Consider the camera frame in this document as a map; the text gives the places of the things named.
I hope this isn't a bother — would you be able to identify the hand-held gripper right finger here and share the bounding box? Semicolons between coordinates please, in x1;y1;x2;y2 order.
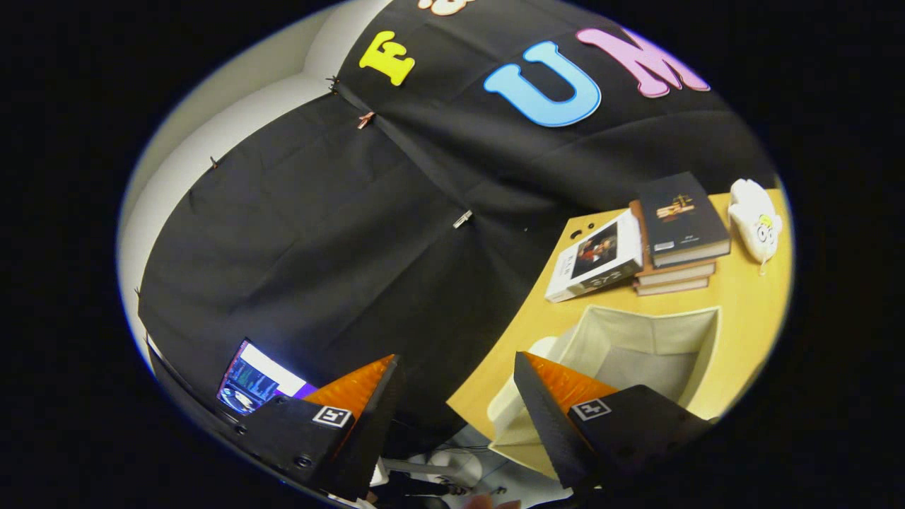
513;351;715;497

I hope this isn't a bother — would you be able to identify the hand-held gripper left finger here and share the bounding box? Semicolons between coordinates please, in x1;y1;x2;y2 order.
237;353;405;503

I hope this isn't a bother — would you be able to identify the light fabric storage box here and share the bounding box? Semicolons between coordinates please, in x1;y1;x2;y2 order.
488;304;723;481

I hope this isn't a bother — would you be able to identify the computer monitor screen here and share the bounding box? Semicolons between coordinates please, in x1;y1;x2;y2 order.
217;339;317;416

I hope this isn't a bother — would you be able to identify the white picture cover book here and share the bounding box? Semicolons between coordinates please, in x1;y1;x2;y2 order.
544;209;644;303

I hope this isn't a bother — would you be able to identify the black backdrop cloth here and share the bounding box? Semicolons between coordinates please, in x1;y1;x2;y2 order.
138;0;778;453

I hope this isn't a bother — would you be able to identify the thin brown book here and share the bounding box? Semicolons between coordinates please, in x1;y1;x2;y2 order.
635;277;710;296

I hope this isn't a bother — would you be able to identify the brown cover book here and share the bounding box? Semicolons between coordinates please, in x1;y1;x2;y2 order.
629;200;716;287

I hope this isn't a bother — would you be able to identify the dark cover book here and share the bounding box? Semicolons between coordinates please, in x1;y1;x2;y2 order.
636;172;731;269

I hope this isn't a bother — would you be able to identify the white plush toy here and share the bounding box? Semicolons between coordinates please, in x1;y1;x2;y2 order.
728;178;784;275

